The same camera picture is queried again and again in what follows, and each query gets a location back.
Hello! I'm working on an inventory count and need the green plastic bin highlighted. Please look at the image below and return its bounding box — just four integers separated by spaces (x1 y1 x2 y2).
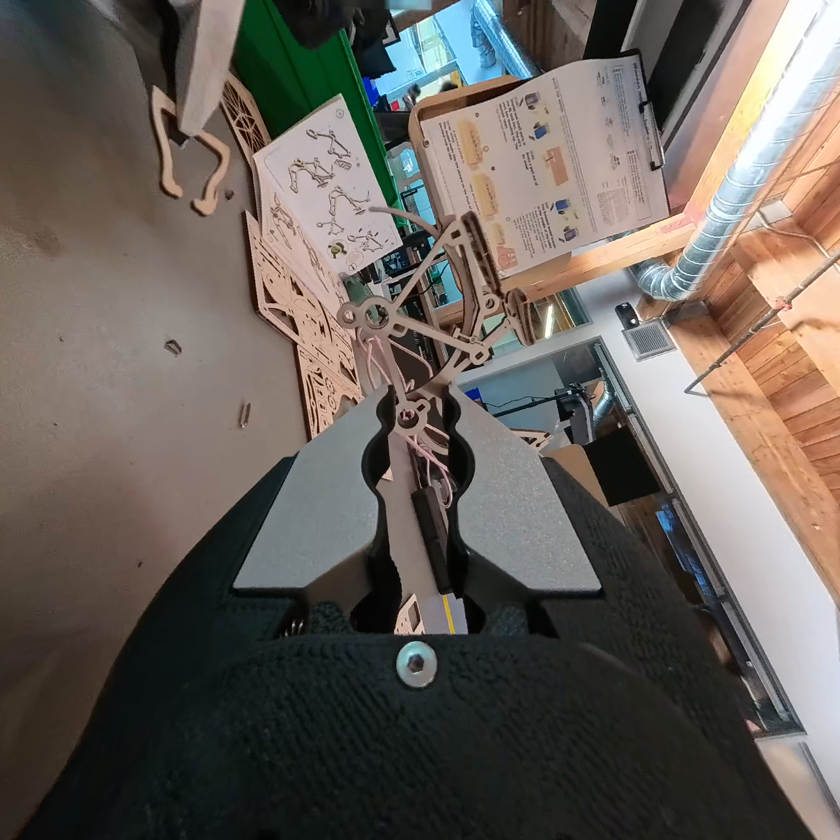
233 0 401 204

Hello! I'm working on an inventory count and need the small wooden cut-out piece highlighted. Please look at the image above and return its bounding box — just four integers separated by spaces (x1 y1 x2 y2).
336 206 542 460

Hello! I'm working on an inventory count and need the pink cable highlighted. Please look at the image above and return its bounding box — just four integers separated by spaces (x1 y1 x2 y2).
360 335 460 509

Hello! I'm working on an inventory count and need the glass office window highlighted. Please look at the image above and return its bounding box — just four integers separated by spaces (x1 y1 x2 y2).
646 486 807 739

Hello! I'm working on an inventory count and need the black stand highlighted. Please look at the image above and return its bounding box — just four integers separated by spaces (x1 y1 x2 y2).
492 384 618 447

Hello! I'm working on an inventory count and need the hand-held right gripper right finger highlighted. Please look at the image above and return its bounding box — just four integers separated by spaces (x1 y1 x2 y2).
441 384 603 611

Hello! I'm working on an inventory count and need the silver ventilation duct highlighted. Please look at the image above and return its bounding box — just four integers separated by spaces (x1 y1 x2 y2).
632 36 840 304
469 0 542 83

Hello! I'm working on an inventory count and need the black box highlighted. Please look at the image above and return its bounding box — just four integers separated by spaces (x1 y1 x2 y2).
581 427 664 509

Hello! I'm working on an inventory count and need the clipboard with printed sheet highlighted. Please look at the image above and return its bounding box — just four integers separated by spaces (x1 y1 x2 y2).
419 49 673 280

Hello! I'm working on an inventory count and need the lattice laser-cut wooden sheet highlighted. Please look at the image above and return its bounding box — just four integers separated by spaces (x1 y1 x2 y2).
220 72 273 165

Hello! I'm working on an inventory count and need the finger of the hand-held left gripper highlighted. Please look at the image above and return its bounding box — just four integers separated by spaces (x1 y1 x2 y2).
164 0 247 142

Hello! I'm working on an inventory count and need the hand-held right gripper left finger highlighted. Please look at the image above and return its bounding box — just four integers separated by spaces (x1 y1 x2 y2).
233 386 403 608

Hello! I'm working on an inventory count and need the curved wooden model part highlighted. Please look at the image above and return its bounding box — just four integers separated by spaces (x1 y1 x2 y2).
151 85 232 217

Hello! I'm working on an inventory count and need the wall air vent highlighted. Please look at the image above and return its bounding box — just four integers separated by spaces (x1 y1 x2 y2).
622 320 677 361

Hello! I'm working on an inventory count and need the white assembly instruction sheet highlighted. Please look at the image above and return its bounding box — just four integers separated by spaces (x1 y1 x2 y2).
252 94 404 277

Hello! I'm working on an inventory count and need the thin metal rod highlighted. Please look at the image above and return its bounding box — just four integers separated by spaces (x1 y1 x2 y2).
682 249 840 398

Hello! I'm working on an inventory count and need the black connector block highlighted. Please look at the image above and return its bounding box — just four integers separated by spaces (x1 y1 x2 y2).
410 489 455 592

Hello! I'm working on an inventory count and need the wooden post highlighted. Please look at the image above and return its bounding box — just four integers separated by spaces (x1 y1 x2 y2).
505 213 698 299

